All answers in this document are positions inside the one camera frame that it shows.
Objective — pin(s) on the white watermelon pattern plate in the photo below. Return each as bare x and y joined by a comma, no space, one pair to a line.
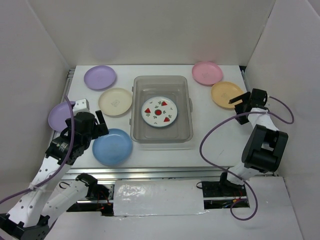
159,111

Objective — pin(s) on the pink plate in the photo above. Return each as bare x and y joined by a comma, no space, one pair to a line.
206,73

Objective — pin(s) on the clear grey plastic bin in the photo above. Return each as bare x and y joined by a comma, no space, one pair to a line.
176,89

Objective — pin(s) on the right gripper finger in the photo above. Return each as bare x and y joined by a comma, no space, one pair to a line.
240,109
243,98

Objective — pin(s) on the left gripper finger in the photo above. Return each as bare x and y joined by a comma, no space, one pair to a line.
99,131
100,118

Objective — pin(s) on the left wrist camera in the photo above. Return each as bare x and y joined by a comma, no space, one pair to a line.
81,105

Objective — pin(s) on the blue plate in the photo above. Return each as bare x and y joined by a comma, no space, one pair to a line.
112,149

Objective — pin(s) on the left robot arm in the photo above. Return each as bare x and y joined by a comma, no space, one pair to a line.
36,212

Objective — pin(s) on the orange plate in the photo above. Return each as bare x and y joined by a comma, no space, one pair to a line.
223,91

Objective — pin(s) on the white foil-taped panel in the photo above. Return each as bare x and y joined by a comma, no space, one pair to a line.
157,198

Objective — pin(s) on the aluminium frame rail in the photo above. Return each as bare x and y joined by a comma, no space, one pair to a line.
144,173

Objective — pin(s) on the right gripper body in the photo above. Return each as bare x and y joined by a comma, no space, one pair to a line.
249,102

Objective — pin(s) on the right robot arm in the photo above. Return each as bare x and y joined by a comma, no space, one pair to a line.
262,153

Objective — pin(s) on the purple plate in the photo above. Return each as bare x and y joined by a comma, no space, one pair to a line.
58,116
99,77

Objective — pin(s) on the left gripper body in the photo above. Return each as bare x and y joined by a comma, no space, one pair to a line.
87,141

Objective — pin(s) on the cream plate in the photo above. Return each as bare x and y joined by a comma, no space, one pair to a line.
115,101

